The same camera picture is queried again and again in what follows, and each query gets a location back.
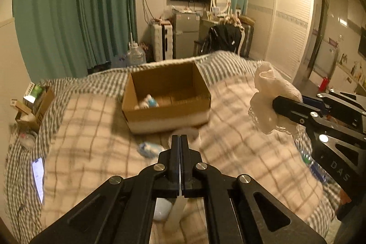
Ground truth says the grey mini fridge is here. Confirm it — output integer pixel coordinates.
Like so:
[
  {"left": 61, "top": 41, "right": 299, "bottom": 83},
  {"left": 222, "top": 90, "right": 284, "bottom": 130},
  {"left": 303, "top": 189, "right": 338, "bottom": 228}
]
[{"left": 172, "top": 13, "right": 201, "bottom": 59}]

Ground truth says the small open cardboard box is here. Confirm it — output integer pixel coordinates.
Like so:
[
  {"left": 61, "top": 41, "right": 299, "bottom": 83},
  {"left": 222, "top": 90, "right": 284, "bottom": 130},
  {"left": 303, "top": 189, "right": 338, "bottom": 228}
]
[{"left": 15, "top": 86, "right": 56, "bottom": 131}]

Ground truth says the brown cardboard box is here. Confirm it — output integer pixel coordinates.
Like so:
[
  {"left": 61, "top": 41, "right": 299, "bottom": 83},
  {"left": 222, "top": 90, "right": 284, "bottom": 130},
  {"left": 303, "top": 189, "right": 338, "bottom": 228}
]
[{"left": 121, "top": 61, "right": 212, "bottom": 135}]

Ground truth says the white and blue bottle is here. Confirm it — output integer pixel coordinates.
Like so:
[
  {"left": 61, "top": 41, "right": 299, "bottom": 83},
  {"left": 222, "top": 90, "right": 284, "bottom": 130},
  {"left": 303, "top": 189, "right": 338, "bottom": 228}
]
[{"left": 134, "top": 94, "right": 160, "bottom": 110}]

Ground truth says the beige plaid blanket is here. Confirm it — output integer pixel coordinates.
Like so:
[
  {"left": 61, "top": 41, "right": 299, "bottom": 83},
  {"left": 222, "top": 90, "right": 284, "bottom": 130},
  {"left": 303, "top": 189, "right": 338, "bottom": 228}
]
[{"left": 41, "top": 77, "right": 325, "bottom": 244}]

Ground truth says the wide green curtain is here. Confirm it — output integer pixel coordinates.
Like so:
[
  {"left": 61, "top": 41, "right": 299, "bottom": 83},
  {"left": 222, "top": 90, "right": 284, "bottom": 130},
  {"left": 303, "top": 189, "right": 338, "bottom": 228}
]
[{"left": 12, "top": 0, "right": 138, "bottom": 81}]

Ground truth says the white ribbed suitcase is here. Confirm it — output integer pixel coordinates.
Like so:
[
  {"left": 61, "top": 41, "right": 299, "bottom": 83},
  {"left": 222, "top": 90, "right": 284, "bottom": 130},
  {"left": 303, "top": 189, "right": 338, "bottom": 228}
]
[{"left": 151, "top": 21, "right": 174, "bottom": 62}]

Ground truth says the white sliding wardrobe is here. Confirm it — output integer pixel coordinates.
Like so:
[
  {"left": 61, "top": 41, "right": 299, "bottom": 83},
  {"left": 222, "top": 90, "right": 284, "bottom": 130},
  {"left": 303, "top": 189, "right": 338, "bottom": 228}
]
[{"left": 248, "top": 0, "right": 316, "bottom": 84}]

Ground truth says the dark suitcase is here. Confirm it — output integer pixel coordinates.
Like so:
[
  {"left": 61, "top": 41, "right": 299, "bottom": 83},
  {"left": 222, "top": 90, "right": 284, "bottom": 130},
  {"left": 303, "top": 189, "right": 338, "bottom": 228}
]
[{"left": 240, "top": 22, "right": 256, "bottom": 59}]

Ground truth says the clear plastic water bottle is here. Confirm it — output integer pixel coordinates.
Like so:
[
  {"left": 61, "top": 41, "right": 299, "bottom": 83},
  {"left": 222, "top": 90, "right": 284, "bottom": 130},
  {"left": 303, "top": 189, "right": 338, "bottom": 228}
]
[{"left": 294, "top": 125, "right": 329, "bottom": 184}]

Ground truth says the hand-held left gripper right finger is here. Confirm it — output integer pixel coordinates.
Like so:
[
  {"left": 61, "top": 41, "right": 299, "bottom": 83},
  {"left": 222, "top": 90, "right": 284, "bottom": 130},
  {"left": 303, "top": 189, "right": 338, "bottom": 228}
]
[{"left": 180, "top": 135, "right": 327, "bottom": 244}]

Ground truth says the green and white carton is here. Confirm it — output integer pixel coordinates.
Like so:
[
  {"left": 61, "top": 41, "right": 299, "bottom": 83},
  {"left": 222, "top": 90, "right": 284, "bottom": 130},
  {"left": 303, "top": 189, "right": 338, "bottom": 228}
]
[{"left": 23, "top": 83, "right": 46, "bottom": 107}]

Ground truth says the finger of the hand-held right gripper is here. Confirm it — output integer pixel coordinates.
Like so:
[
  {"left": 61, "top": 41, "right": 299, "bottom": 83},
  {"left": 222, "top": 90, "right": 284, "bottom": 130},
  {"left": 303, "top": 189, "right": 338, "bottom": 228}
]
[
  {"left": 272, "top": 95, "right": 366, "bottom": 194},
  {"left": 302, "top": 89, "right": 366, "bottom": 134}
]

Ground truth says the black jacket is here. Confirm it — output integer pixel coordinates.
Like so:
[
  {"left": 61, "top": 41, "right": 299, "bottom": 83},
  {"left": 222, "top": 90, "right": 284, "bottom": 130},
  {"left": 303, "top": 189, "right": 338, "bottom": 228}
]
[{"left": 200, "top": 24, "right": 243, "bottom": 55}]

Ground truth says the white cloth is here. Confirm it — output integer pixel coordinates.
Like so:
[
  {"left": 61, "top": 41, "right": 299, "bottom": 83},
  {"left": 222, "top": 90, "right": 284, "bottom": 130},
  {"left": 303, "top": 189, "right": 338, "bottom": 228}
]
[{"left": 250, "top": 62, "right": 304, "bottom": 135}]

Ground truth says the black charging cable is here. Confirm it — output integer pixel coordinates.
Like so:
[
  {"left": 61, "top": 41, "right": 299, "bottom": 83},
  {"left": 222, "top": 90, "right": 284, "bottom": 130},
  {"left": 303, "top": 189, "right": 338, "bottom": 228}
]
[{"left": 16, "top": 203, "right": 26, "bottom": 226}]

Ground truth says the grey gingham bedsheet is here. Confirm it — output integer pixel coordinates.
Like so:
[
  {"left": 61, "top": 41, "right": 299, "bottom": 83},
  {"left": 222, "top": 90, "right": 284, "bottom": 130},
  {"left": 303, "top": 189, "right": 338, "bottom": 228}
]
[{"left": 4, "top": 50, "right": 338, "bottom": 244}]

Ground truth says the lit smartphone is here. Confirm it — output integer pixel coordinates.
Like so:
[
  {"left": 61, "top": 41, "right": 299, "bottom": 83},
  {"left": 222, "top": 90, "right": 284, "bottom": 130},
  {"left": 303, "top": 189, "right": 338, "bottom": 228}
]
[{"left": 31, "top": 158, "right": 46, "bottom": 204}]

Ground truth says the large clear water jug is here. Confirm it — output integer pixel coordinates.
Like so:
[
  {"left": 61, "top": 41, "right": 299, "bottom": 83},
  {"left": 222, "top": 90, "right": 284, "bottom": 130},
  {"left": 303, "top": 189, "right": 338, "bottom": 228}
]
[{"left": 126, "top": 42, "right": 147, "bottom": 66}]

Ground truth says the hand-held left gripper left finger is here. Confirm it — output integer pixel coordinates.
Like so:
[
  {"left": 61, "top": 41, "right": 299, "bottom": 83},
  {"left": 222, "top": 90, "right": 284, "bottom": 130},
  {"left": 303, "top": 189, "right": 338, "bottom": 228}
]
[{"left": 29, "top": 135, "right": 181, "bottom": 244}]

